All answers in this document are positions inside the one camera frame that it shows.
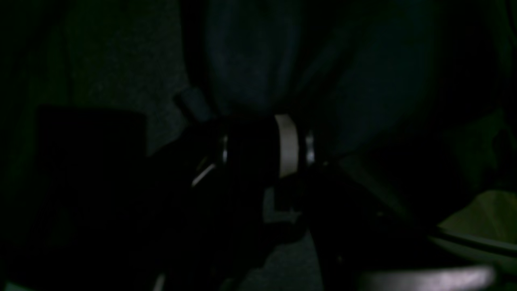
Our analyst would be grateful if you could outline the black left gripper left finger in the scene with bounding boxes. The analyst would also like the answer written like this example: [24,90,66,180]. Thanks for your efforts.
[0,115,243,291]

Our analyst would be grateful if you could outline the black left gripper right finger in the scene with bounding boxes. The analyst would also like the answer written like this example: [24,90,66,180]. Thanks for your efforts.
[275,114,500,291]

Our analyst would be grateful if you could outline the dark navy t-shirt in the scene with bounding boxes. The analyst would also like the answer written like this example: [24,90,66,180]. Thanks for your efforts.
[180,0,512,225]

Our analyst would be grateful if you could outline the black table cloth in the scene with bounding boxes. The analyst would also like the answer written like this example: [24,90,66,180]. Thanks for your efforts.
[1,0,324,291]

